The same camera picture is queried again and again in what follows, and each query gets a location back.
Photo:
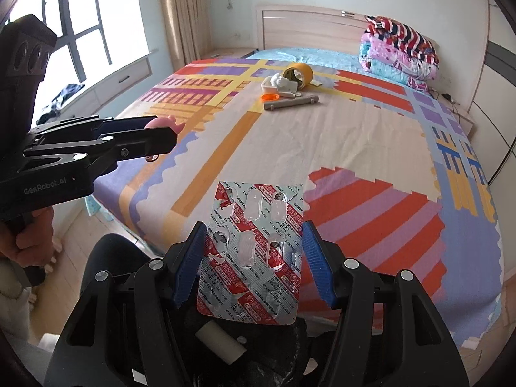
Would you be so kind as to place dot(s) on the pink toy pig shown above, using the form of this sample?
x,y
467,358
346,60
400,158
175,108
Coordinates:
x,y
169,123

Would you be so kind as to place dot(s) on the beige curtain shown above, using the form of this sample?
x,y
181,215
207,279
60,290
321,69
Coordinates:
x,y
181,16

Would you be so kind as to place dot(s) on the window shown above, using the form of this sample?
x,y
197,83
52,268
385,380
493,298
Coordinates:
x,y
92,4

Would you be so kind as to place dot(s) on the yellow tape roll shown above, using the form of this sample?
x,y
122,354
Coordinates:
x,y
304,73

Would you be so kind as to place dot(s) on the dark clothes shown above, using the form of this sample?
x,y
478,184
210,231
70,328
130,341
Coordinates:
x,y
64,96

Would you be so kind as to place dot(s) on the red silver blister pack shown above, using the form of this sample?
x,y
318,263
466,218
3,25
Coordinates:
x,y
250,217

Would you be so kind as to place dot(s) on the wooden nightstand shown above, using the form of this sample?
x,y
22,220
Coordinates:
x,y
225,53
463,121

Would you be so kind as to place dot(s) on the white wardrobe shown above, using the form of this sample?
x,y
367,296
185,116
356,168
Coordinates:
x,y
496,100

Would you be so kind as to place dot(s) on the white cylinder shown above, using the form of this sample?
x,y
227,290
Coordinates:
x,y
219,340

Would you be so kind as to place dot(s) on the crumpled white tissue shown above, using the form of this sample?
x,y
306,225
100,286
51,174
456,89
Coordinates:
x,y
278,80

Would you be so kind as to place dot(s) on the colourful patterned blanket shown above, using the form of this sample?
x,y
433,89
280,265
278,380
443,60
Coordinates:
x,y
322,137

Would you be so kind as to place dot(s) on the person's left hand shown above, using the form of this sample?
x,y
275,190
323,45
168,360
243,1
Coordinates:
x,y
38,238

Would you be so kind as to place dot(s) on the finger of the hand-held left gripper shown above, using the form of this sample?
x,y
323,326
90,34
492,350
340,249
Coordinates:
x,y
121,125
153,141

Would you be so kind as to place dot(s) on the white window seat cabinet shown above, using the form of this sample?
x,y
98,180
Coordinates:
x,y
121,78

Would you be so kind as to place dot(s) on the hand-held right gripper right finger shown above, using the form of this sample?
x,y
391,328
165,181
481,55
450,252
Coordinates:
x,y
318,266

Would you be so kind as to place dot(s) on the wooden headboard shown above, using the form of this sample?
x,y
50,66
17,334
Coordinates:
x,y
314,28

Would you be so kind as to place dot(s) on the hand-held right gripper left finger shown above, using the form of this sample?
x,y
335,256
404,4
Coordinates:
x,y
189,266

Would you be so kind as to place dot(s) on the pink printed folded quilt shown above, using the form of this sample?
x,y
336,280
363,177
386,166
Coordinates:
x,y
387,60

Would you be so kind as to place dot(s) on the orange cap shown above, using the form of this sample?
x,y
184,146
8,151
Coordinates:
x,y
269,97

